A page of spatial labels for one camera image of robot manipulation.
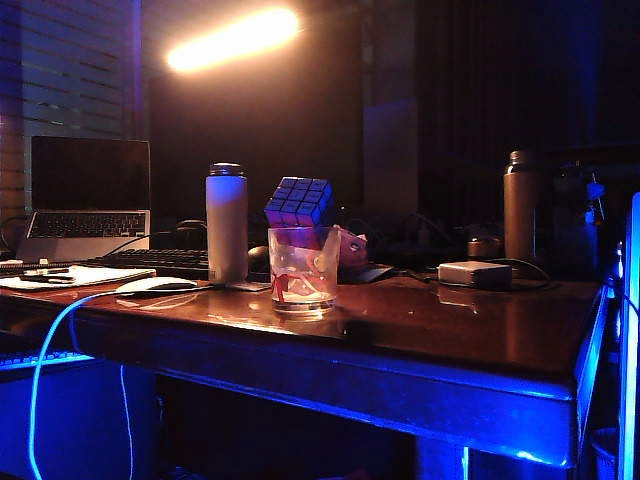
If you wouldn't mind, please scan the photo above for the Rubik's cube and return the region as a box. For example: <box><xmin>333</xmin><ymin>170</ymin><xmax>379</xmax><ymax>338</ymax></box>
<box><xmin>263</xmin><ymin>176</ymin><xmax>337</xmax><ymax>250</ymax></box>

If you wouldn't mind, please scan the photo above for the glass cup with red print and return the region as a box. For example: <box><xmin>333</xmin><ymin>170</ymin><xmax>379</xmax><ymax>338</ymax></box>
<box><xmin>267</xmin><ymin>225</ymin><xmax>342</xmax><ymax>316</ymax></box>

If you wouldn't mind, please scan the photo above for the black computer mouse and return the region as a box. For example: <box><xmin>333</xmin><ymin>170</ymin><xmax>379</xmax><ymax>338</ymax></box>
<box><xmin>247</xmin><ymin>244</ymin><xmax>272</xmax><ymax>274</ymax></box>

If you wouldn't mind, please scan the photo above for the white metal water bottle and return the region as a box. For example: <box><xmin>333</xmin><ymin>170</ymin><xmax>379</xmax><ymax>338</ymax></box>
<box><xmin>205</xmin><ymin>161</ymin><xmax>250</xmax><ymax>284</ymax></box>

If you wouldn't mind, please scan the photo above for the white power adapter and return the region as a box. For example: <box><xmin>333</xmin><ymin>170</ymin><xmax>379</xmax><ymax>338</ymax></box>
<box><xmin>437</xmin><ymin>259</ymin><xmax>513</xmax><ymax>290</ymax></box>

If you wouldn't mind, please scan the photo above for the small metal can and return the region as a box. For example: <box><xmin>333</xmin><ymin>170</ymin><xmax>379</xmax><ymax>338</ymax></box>
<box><xmin>467</xmin><ymin>235</ymin><xmax>504</xmax><ymax>260</ymax></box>

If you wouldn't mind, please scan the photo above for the black computer keyboard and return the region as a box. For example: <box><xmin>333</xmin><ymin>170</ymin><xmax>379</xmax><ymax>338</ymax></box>
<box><xmin>82</xmin><ymin>247</ymin><xmax>210</xmax><ymax>280</ymax></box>

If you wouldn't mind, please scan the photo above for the white computer mouse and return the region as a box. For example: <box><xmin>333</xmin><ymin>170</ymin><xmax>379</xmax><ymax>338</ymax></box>
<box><xmin>114</xmin><ymin>275</ymin><xmax>199</xmax><ymax>296</ymax></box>

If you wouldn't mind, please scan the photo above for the brown metal bottle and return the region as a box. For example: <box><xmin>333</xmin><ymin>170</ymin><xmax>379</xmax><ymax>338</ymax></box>
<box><xmin>503</xmin><ymin>149</ymin><xmax>539</xmax><ymax>264</ymax></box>

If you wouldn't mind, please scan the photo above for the glowing bar lamp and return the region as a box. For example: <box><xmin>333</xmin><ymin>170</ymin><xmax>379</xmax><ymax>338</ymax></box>
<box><xmin>165</xmin><ymin>5</ymin><xmax>301</xmax><ymax>74</ymax></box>

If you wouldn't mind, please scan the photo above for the white paper notepad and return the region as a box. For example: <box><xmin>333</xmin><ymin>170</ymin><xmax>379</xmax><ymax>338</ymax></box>
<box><xmin>0</xmin><ymin>264</ymin><xmax>157</xmax><ymax>291</ymax></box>

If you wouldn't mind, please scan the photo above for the silver laptop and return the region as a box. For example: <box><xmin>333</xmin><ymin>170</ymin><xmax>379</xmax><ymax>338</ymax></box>
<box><xmin>17</xmin><ymin>135</ymin><xmax>152</xmax><ymax>262</ymax></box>

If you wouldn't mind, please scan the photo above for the black spiral notebook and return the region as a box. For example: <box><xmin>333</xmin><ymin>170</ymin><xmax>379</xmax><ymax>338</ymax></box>
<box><xmin>0</xmin><ymin>257</ymin><xmax>89</xmax><ymax>275</ymax></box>

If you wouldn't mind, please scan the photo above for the black laptop cable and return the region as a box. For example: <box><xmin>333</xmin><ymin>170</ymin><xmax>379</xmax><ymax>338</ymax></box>
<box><xmin>107</xmin><ymin>218</ymin><xmax>209</xmax><ymax>256</ymax></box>

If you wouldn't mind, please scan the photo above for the black adapter cable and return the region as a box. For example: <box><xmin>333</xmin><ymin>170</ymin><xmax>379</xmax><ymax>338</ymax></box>
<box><xmin>494</xmin><ymin>257</ymin><xmax>552</xmax><ymax>291</ymax></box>

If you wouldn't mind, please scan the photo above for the thin white cable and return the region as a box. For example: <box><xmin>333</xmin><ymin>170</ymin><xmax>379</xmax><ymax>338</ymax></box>
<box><xmin>118</xmin><ymin>362</ymin><xmax>135</xmax><ymax>480</ymax></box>

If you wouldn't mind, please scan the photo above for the light blue glowing cable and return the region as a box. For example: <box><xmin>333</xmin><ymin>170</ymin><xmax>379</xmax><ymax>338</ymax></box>
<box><xmin>27</xmin><ymin>282</ymin><xmax>226</xmax><ymax>480</ymax></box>

